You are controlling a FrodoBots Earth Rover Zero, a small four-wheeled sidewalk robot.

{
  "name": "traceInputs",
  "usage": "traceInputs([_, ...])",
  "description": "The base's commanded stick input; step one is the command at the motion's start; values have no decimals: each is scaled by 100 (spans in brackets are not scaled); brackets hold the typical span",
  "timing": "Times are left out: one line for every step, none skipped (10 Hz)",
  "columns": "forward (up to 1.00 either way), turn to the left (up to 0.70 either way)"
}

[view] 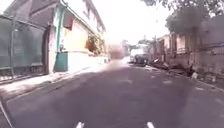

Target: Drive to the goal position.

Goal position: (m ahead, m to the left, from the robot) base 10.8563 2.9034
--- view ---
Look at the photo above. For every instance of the bush with orange leaves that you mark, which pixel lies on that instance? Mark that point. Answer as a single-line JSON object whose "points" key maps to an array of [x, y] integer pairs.
{"points": [[95, 45]]}

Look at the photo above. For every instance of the white vehicle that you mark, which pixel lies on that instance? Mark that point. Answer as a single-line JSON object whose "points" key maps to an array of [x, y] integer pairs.
{"points": [[138, 55]]}

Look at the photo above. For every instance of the grey asphalt road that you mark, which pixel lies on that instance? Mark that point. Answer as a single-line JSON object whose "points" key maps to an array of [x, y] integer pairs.
{"points": [[116, 100]]}

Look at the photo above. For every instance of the orange and white building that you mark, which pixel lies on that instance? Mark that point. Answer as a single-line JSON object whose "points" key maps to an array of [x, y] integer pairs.
{"points": [[78, 40]]}

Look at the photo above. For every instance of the robot's own part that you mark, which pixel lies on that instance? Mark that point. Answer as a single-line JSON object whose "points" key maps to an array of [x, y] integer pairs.
{"points": [[80, 125], [150, 125]]}

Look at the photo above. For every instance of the pale concrete pavement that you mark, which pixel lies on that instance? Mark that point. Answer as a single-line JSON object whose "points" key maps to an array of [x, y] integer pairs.
{"points": [[30, 83]]}

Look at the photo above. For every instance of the tree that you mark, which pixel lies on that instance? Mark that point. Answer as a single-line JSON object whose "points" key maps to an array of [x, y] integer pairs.
{"points": [[186, 16]]}

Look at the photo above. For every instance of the dark mesh fence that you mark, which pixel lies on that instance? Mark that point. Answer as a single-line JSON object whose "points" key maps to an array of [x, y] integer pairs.
{"points": [[23, 46]]}

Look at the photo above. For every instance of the dark building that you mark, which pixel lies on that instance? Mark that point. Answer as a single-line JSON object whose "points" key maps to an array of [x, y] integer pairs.
{"points": [[31, 11]]}

